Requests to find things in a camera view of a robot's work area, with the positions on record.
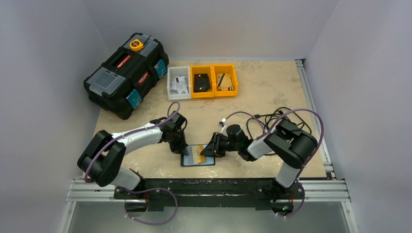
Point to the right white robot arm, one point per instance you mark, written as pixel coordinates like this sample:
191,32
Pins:
290,143

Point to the black leather card holder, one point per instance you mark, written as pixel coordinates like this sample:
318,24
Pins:
191,157

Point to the silver credit cards stack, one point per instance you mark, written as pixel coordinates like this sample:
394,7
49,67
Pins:
173,87

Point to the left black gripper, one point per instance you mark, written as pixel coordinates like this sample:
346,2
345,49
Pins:
180,148

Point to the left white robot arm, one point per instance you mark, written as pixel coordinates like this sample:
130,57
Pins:
101,160

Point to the black plastic toolbox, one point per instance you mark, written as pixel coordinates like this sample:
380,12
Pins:
122,82

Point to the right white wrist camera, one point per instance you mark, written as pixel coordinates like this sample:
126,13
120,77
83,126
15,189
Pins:
223,125

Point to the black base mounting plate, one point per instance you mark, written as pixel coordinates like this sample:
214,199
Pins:
257,193

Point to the yellow plastic bin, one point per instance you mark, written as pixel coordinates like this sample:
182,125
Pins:
199,70
229,69

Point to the gold credit cards stack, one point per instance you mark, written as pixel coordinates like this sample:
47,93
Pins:
228,89

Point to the yellow tape measure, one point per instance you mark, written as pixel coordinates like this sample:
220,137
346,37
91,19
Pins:
136,45

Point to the white plastic bin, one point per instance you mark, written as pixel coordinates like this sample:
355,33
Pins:
178,71

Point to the gold credit card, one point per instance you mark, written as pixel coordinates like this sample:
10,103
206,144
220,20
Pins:
197,158
224,81

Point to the middle yellow plastic bin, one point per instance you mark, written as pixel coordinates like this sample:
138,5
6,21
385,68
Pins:
199,70

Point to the right yellow plastic bin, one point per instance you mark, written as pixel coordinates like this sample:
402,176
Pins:
229,69

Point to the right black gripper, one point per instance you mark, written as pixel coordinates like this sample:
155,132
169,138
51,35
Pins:
216,144

